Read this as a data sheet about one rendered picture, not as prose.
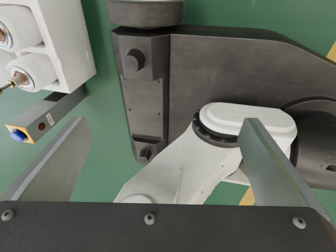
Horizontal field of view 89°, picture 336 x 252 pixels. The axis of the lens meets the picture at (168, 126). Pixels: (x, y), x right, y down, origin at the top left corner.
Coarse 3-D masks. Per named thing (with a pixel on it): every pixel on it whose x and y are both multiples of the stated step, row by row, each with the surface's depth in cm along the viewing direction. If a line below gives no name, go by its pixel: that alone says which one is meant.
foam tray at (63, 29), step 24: (0, 0) 43; (24, 0) 42; (48, 0) 45; (72, 0) 52; (48, 24) 46; (72, 24) 54; (24, 48) 51; (48, 48) 49; (72, 48) 56; (72, 72) 58
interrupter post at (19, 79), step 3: (18, 75) 48; (12, 78) 46; (15, 78) 47; (18, 78) 47; (21, 78) 48; (24, 78) 49; (15, 81) 46; (18, 81) 47; (21, 81) 48; (24, 81) 49; (15, 84) 47; (18, 84) 47
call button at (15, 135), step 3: (12, 132) 53; (15, 132) 54; (18, 132) 54; (12, 135) 54; (15, 135) 54; (18, 135) 54; (21, 135) 54; (15, 138) 55; (18, 138) 54; (21, 138) 54; (18, 141) 56; (21, 141) 56
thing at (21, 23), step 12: (0, 12) 39; (12, 12) 41; (24, 12) 44; (12, 24) 40; (24, 24) 43; (36, 24) 46; (12, 36) 41; (24, 36) 43; (36, 36) 46; (12, 48) 43
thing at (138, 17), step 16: (112, 0) 38; (128, 0) 37; (144, 0) 38; (160, 0) 38; (176, 0) 40; (112, 16) 41; (128, 16) 38; (144, 16) 38; (160, 16) 38; (176, 16) 41
